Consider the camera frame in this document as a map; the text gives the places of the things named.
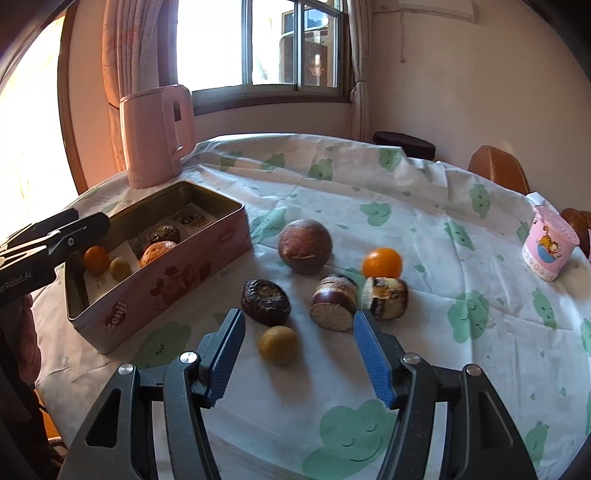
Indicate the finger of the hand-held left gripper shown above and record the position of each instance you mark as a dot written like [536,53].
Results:
[41,225]
[78,233]

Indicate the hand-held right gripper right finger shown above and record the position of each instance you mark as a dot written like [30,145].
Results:
[374,360]

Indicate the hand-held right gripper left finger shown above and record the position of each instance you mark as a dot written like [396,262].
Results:
[224,355]

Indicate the smooth small orange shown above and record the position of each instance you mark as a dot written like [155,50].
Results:
[382,263]
[96,258]

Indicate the yellow longan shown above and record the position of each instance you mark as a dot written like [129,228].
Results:
[277,345]
[119,268]

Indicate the pink metal tin box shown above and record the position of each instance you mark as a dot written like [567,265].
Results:
[184,286]

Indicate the wrinkled tangerine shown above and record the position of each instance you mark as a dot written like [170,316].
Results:
[156,253]

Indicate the brown passion fruit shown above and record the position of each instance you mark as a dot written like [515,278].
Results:
[304,247]

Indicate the pink electric kettle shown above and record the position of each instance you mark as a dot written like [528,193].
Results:
[147,138]

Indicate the cloud print tablecloth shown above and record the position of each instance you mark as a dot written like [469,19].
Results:
[415,194]

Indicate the pink patterned curtain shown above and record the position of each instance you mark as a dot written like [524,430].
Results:
[134,46]

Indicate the pink cartoon cup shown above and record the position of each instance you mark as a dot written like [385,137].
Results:
[549,244]

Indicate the dark round stool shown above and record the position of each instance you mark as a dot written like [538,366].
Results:
[404,143]

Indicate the brown leather sofa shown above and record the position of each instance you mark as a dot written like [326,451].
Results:
[579,226]

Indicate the sliding glass window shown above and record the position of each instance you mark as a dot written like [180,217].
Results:
[268,46]

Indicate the beige curtain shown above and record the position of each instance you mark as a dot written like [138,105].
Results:
[359,69]

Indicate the white air conditioner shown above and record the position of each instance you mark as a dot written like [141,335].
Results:
[438,9]

